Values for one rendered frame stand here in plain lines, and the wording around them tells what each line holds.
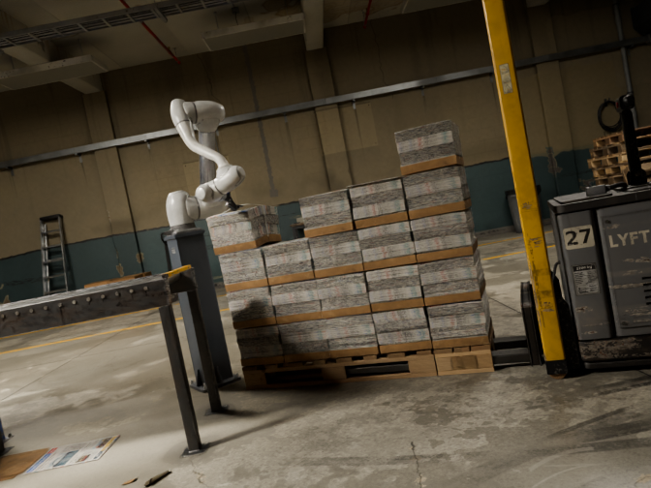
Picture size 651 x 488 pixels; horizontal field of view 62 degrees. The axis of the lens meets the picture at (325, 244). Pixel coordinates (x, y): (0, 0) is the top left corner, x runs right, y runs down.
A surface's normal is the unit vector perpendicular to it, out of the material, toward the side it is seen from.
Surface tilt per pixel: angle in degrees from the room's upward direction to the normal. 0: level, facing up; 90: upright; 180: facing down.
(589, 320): 90
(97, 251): 90
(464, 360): 90
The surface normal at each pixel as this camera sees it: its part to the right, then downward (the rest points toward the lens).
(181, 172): 0.00, 0.05
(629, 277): -0.34, 0.11
